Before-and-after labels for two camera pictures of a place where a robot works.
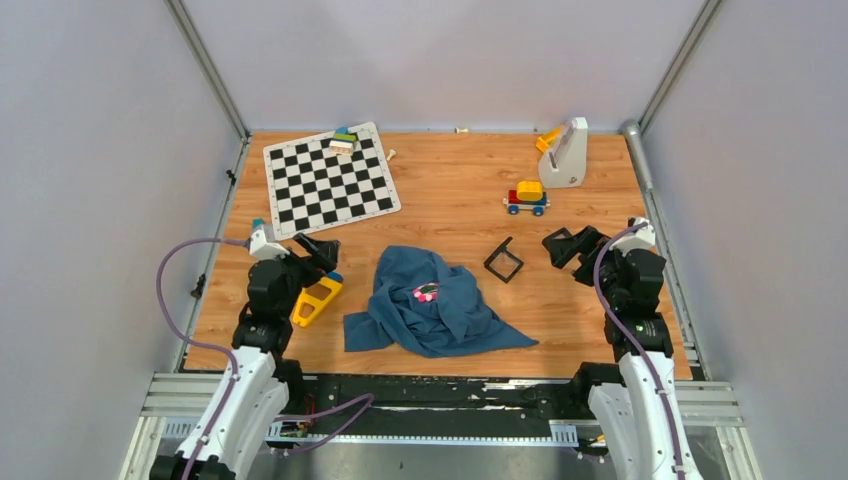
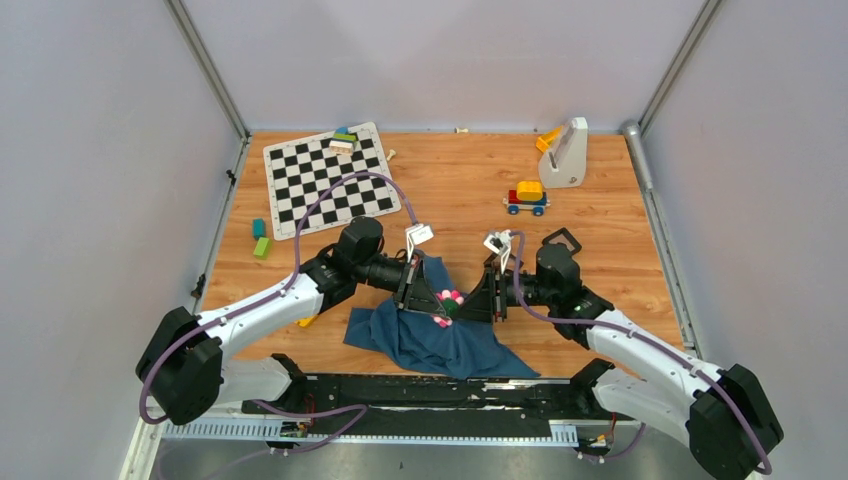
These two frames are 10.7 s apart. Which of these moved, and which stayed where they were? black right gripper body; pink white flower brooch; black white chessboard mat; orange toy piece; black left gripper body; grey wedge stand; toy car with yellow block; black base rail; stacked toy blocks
Moved: pink white flower brooch; black left gripper body; black right gripper body
Stayed: stacked toy blocks; orange toy piece; toy car with yellow block; black white chessboard mat; black base rail; grey wedge stand
